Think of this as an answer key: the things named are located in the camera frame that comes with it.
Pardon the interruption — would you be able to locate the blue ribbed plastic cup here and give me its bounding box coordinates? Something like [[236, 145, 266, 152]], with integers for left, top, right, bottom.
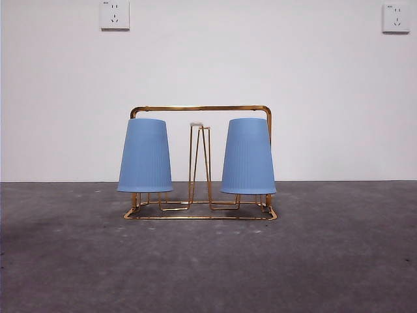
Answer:
[[218, 117, 277, 196], [116, 118, 174, 194]]

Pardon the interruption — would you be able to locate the gold wire cup rack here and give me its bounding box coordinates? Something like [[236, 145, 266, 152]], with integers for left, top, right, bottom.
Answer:
[[122, 104, 278, 222]]

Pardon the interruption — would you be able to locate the white wall socket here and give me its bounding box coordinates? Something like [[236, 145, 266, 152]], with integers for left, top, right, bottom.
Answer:
[[382, 3, 410, 35], [100, 0, 130, 32]]

